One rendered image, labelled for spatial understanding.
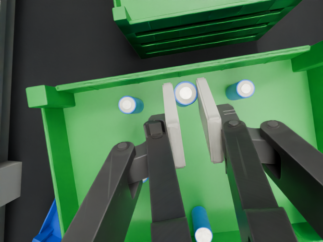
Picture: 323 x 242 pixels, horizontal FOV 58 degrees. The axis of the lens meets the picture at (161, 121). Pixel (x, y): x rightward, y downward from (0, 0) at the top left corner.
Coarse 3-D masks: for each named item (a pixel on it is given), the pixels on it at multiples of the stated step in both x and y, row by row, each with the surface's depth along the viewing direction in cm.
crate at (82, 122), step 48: (288, 48) 29; (48, 96) 28; (96, 96) 35; (144, 96) 35; (288, 96) 34; (48, 144) 31; (96, 144) 35; (192, 144) 35; (144, 192) 35; (192, 192) 35; (144, 240) 36; (192, 240) 34; (240, 240) 32
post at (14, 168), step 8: (0, 168) 69; (8, 168) 72; (16, 168) 75; (0, 176) 69; (8, 176) 72; (16, 176) 76; (0, 184) 69; (8, 184) 72; (16, 184) 76; (0, 192) 69; (8, 192) 72; (16, 192) 76; (0, 200) 69; (8, 200) 73
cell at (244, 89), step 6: (234, 84) 30; (240, 84) 28; (246, 84) 28; (252, 84) 28; (228, 90) 32; (234, 90) 29; (240, 90) 28; (246, 90) 28; (252, 90) 28; (228, 96) 33; (234, 96) 30; (240, 96) 28; (246, 96) 28
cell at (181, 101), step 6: (180, 84) 22; (186, 84) 22; (192, 84) 22; (174, 90) 22; (180, 90) 21; (186, 90) 21; (192, 90) 22; (174, 96) 22; (180, 96) 22; (186, 96) 21; (192, 96) 22; (180, 102) 22; (186, 102) 22; (192, 102) 22
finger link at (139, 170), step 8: (144, 144) 16; (136, 152) 15; (144, 152) 15; (136, 160) 15; (144, 160) 15; (136, 168) 15; (144, 168) 15; (128, 176) 15; (136, 176) 15; (144, 176) 15
